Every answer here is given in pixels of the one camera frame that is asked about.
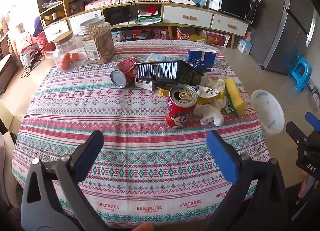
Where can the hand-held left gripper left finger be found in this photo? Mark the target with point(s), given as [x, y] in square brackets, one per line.
[88, 154]

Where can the person's left hand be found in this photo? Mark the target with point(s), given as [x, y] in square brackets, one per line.
[143, 227]

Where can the small orange tomato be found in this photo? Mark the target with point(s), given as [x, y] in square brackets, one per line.
[66, 60]
[75, 57]

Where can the glass jar with wooden lid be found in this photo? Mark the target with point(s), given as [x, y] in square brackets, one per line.
[66, 45]

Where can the yellow snack wrapper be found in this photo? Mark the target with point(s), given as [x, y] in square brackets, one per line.
[162, 90]

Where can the yellow sponge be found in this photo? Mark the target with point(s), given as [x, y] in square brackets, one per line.
[235, 95]

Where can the black plastic tray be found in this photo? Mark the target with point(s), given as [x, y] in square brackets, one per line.
[167, 70]

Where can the green and white bag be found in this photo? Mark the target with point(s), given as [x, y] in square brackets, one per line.
[149, 17]

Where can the grey refrigerator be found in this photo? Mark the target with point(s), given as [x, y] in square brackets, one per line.
[282, 25]

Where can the black microwave oven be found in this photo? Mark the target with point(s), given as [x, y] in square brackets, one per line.
[237, 5]

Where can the yellow lion print box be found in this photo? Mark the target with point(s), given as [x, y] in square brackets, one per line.
[186, 35]

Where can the white plastic basket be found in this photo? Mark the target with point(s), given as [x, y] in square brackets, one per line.
[216, 38]

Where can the light blue milk carton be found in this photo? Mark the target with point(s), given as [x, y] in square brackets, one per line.
[155, 57]

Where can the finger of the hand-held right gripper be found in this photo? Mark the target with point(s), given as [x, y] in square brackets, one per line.
[296, 132]
[314, 121]

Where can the pink lattice box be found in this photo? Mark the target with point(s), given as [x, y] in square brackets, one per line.
[158, 34]

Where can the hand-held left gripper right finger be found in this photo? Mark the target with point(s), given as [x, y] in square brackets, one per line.
[221, 157]

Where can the patterned woven tablecloth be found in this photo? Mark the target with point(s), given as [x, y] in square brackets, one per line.
[125, 125]

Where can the white trash bin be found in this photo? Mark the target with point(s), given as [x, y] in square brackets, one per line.
[267, 110]

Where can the crushed red drink can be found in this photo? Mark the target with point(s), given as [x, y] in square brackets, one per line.
[126, 69]

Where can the wooden white tv cabinet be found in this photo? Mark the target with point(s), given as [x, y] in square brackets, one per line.
[187, 17]

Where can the open blue cardboard box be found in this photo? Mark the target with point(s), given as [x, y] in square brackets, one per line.
[201, 60]

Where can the person's right hand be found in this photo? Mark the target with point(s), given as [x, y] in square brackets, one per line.
[304, 188]

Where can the white and blue carton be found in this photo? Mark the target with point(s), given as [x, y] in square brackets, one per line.
[244, 45]

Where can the white tissue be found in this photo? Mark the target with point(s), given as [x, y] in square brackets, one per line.
[211, 117]

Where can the clear plastic seed jar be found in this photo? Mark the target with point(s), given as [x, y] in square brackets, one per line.
[97, 43]

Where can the blue plastic stool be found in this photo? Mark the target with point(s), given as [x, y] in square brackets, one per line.
[301, 70]

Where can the white snack wrapper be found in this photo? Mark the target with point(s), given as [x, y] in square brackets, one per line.
[208, 90]

